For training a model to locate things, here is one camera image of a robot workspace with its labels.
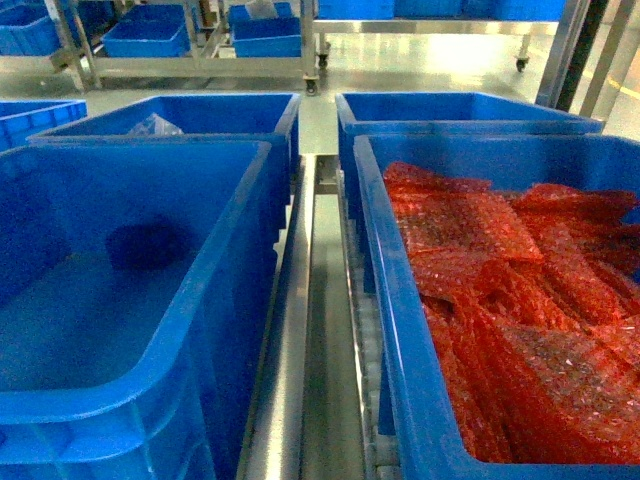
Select blue bin with clear bag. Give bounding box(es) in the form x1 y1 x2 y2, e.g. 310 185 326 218
27 92 302 201

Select blue bin rear right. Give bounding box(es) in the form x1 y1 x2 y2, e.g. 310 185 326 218
335 92 604 171

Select steel shelf rack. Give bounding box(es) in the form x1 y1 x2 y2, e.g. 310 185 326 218
234 94 401 480

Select empty blue bin front left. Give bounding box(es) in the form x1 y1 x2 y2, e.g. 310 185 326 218
1 140 286 479

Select blue bin with red bags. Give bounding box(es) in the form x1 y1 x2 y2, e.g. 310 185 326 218
354 135 639 479

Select clear plastic bag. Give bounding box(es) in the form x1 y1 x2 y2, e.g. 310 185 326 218
127 113 184 136

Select red bubble wrap bags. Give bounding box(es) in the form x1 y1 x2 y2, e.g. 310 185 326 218
383 162 639 465

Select far steel cart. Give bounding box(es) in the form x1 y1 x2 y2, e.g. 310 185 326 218
0 0 331 96

